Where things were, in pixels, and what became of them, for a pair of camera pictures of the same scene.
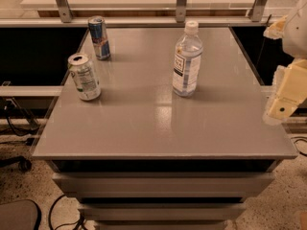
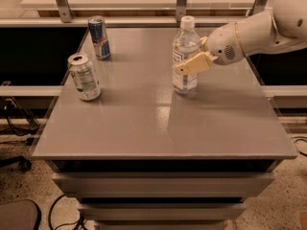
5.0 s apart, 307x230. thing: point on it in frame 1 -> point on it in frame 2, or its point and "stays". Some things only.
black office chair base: x=22 y=163 stays
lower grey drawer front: x=162 y=212 stays
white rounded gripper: x=297 y=33 -> x=223 y=44
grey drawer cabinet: x=139 y=157 stays
